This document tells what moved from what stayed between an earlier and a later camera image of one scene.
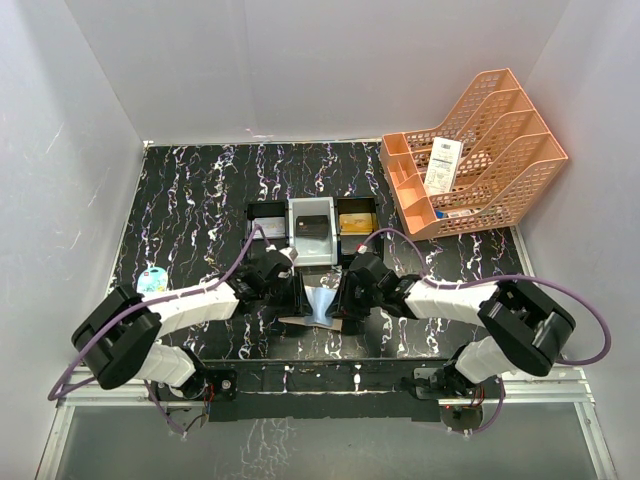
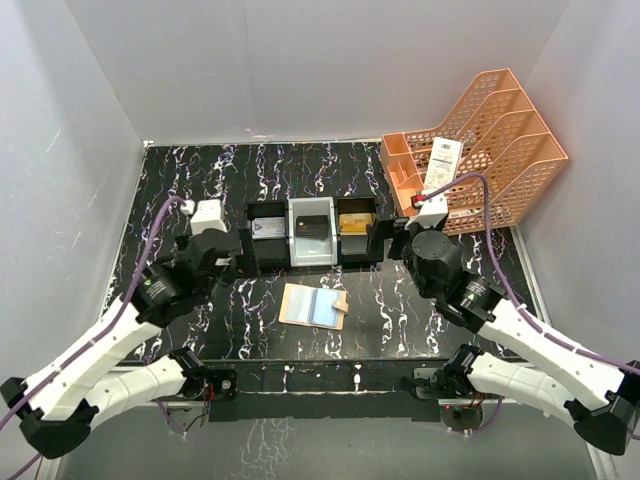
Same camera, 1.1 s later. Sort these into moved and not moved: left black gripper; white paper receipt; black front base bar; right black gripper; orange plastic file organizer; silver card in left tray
Moved: left black gripper; right black gripper
Not moved: black front base bar; silver card in left tray; orange plastic file organizer; white paper receipt
